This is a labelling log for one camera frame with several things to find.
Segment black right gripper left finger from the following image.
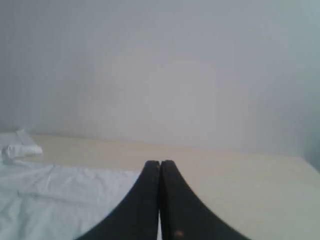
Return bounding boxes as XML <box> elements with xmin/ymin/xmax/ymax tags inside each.
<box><xmin>80</xmin><ymin>160</ymin><xmax>160</xmax><ymax>240</ymax></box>

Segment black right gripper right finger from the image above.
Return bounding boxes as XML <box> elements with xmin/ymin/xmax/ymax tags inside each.
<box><xmin>158</xmin><ymin>160</ymin><xmax>247</xmax><ymax>240</ymax></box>

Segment white t-shirt red print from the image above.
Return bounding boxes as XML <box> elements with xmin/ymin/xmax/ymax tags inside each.
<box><xmin>0</xmin><ymin>130</ymin><xmax>140</xmax><ymax>240</ymax></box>

